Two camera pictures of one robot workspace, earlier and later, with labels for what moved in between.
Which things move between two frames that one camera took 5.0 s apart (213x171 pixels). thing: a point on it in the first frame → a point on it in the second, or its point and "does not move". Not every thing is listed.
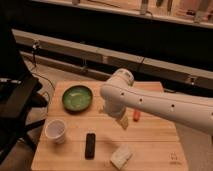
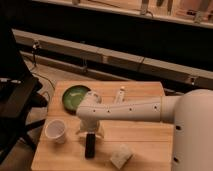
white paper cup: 55,131 does not move
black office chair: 18,94 does not move
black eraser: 90,146 does not move
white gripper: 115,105 → 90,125
